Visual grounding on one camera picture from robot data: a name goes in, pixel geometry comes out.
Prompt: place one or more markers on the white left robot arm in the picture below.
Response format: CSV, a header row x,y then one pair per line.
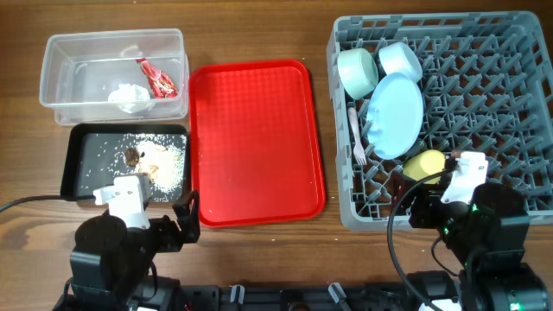
x,y
113,265

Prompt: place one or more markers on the black food waste tray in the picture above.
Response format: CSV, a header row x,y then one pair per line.
x,y
77,137

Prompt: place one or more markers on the red snack wrapper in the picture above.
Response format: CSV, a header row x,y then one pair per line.
x,y
160,83

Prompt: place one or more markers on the clear plastic bin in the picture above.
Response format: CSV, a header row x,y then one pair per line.
x,y
79,71

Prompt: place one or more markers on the grey dishwasher rack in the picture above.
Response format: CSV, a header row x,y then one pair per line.
x,y
486,86

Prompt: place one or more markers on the white napkin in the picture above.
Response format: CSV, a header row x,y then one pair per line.
x,y
131,98

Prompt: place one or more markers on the light blue bowl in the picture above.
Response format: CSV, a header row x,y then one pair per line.
x,y
399,58

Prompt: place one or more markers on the yellow plastic cup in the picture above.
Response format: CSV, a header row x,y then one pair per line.
x,y
427,163

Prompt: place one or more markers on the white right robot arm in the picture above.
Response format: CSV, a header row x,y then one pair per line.
x,y
486,233

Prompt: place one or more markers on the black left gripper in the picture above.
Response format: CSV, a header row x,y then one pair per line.
x,y
173,241

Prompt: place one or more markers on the food scraps and rice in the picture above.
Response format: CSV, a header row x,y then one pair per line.
x,y
160,164

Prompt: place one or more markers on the white plastic fork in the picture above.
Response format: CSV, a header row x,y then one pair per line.
x,y
358,150

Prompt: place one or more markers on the red serving tray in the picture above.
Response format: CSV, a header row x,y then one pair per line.
x,y
255,155

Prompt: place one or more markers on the light blue plate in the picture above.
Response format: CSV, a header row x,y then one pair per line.
x,y
395,115

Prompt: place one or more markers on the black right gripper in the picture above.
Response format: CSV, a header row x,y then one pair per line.
x,y
429,197

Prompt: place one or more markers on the mint green bowl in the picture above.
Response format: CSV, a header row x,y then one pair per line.
x,y
358,72

